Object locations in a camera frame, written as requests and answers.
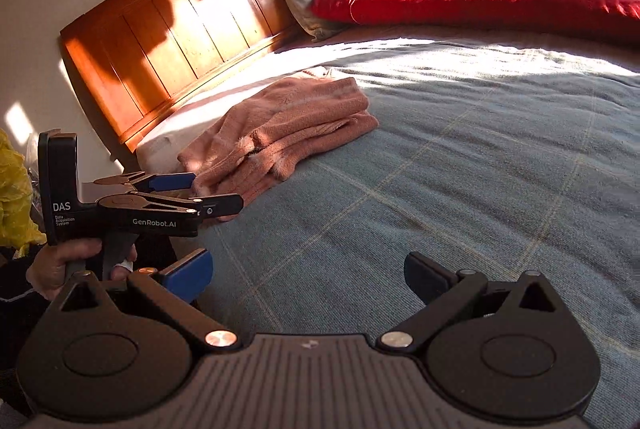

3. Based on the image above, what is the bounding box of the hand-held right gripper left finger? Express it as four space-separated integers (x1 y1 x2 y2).
59 248 243 356

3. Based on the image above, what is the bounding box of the orange knitted sweater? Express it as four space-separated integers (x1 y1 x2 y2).
177 68 380 222

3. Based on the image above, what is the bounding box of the person's left hand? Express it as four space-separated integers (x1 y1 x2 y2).
26 239 138 301

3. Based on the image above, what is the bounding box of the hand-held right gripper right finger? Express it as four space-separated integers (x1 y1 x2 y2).
376 252 560 356

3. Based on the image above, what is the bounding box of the person's dark sleeved forearm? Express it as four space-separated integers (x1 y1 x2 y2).
0 254 56 415

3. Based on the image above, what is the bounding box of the wooden headboard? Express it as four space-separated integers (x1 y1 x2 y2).
60 0 366 154

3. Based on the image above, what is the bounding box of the yellow plastic bag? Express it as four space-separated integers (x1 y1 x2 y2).
0 129 47 257

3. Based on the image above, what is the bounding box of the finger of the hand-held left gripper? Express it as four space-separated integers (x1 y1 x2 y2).
94 172 197 194
97 192 245 217

